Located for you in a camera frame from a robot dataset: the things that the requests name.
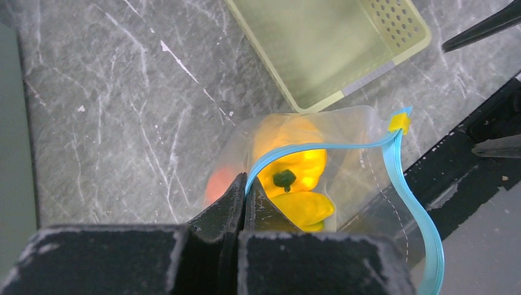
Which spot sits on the clear lidded storage box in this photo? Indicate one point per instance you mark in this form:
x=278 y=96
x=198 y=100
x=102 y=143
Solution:
x=18 y=207

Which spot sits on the clear zip top bag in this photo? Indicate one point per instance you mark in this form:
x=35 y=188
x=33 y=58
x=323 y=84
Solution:
x=363 y=178

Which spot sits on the yellow bananas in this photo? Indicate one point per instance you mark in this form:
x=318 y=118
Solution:
x=306 y=210

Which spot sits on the orange fruit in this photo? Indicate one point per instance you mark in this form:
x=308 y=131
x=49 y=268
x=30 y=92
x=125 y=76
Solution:
x=218 y=183

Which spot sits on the yellow bell pepper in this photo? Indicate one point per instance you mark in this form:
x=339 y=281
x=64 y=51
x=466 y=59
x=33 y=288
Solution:
x=297 y=172

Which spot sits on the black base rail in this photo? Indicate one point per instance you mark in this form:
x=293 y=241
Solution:
x=452 y=183

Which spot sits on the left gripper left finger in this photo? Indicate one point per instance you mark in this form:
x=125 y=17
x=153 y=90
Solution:
x=197 y=257

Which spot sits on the pale green perforated basket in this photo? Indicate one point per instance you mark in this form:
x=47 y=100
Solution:
x=319 y=52

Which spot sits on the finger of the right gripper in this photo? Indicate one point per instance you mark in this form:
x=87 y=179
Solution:
x=496 y=23
x=506 y=147

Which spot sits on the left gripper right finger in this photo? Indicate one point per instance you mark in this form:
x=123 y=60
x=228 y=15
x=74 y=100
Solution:
x=285 y=261

